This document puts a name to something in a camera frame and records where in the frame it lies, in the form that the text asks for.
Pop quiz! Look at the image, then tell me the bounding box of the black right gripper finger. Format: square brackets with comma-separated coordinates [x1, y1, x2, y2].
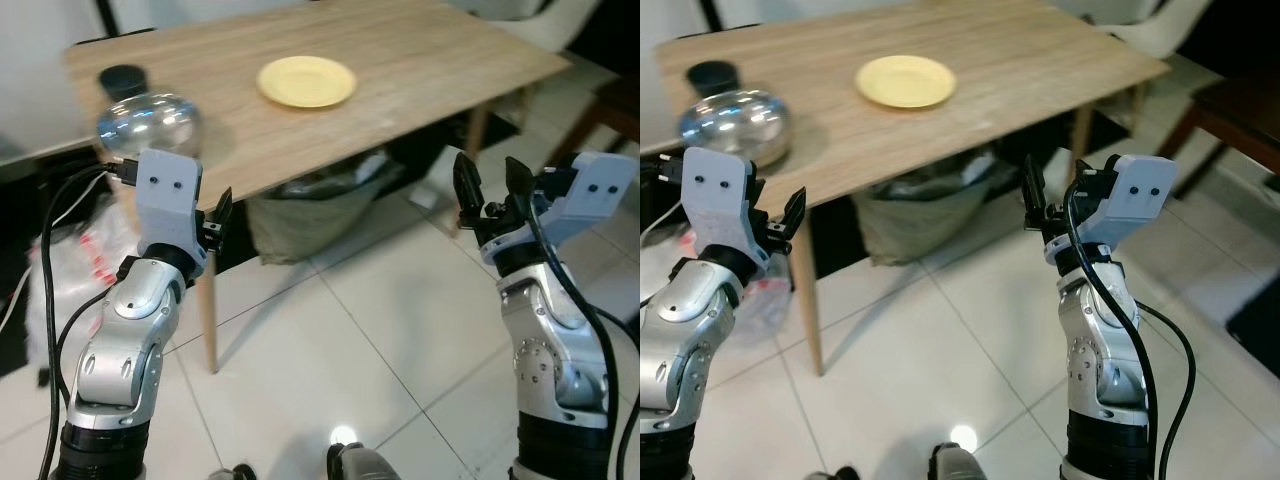
[502, 156, 542, 215]
[1021, 154, 1051, 237]
[452, 151, 489, 229]

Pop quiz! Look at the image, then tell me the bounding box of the white plastic bag red print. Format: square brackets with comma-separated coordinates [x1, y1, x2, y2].
[640, 228, 803, 353]
[24, 194, 143, 353]

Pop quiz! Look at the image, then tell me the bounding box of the grey-green fabric bag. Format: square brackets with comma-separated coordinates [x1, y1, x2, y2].
[244, 148, 403, 267]
[853, 148, 1003, 267]

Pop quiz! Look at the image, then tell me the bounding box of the shiny steel bowl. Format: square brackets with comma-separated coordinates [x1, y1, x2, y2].
[679, 88, 797, 167]
[96, 91, 205, 161]

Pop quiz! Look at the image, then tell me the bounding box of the dark brown wooden table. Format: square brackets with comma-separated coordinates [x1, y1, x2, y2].
[1158, 74, 1280, 179]
[573, 74, 641, 169]

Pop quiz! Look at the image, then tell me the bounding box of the light wooden table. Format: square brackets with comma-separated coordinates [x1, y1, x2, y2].
[655, 0, 1173, 379]
[65, 0, 573, 376]

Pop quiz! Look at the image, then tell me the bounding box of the yellow plate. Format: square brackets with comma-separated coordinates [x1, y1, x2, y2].
[257, 55, 358, 109]
[855, 55, 957, 109]

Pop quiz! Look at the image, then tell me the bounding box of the black cup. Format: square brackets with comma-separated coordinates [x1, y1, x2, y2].
[685, 61, 742, 97]
[98, 65, 151, 101]

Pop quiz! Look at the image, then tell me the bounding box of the white chair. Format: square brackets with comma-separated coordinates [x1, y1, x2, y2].
[468, 0, 563, 53]
[1068, 0, 1217, 59]

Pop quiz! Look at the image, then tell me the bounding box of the dark floor mat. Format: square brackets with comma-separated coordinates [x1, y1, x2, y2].
[1224, 268, 1280, 347]

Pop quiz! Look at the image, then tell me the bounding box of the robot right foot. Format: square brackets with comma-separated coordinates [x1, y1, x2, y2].
[929, 441, 993, 480]
[326, 443, 402, 480]

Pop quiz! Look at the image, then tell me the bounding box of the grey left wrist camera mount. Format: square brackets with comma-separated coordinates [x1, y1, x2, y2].
[132, 149, 208, 269]
[679, 146, 773, 279]

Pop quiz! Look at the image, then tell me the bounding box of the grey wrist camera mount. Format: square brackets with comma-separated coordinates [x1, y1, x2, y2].
[480, 151, 639, 269]
[1044, 154, 1180, 267]
[679, 146, 773, 279]
[132, 149, 208, 269]

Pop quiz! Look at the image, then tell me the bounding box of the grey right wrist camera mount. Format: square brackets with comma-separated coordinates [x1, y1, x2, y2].
[480, 151, 639, 269]
[1044, 154, 1180, 267]

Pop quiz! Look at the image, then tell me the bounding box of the white cable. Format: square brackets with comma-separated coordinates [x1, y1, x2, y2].
[0, 192, 105, 333]
[640, 198, 689, 247]

